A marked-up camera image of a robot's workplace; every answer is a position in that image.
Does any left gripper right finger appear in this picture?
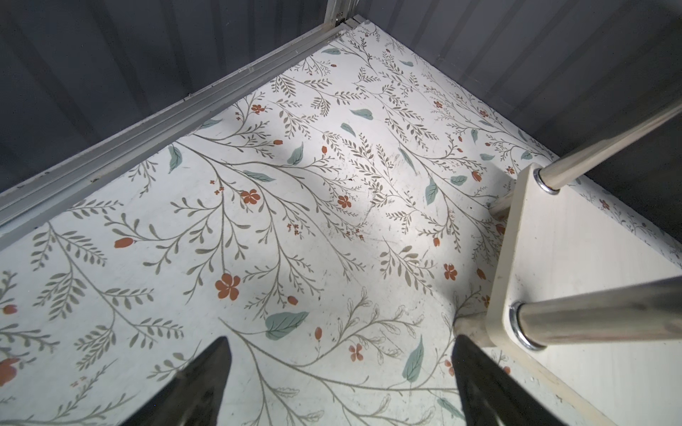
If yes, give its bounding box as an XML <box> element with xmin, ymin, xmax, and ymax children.
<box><xmin>451</xmin><ymin>335</ymin><xmax>562</xmax><ymax>426</ymax></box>

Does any floral patterned mat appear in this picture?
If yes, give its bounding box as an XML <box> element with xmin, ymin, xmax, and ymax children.
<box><xmin>0</xmin><ymin>20</ymin><xmax>682</xmax><ymax>426</ymax></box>

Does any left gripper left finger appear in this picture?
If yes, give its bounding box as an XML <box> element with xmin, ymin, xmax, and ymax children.
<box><xmin>122</xmin><ymin>337</ymin><xmax>233</xmax><ymax>426</ymax></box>

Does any white two-tier shelf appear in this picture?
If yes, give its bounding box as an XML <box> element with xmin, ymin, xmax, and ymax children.
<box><xmin>453</xmin><ymin>102</ymin><xmax>681</xmax><ymax>425</ymax></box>

